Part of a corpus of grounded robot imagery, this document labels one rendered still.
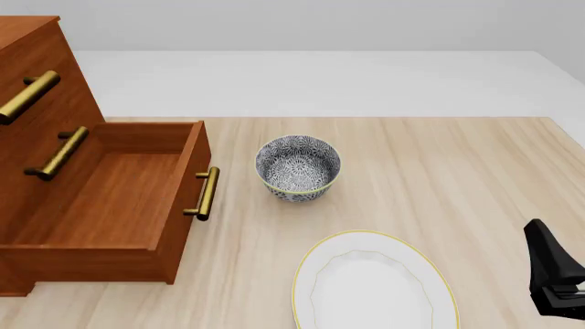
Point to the open wooden drawer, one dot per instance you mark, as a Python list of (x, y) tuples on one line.
[(114, 192)]

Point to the wooden cabinet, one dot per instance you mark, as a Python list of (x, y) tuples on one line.
[(55, 103)]

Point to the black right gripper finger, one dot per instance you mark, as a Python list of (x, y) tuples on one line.
[(550, 250)]

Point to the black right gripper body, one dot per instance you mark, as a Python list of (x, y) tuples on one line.
[(560, 300)]

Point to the patterned grey bowl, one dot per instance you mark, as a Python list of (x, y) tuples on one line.
[(298, 169)]

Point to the white plate with yellow rim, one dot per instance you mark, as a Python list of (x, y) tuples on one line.
[(375, 284)]

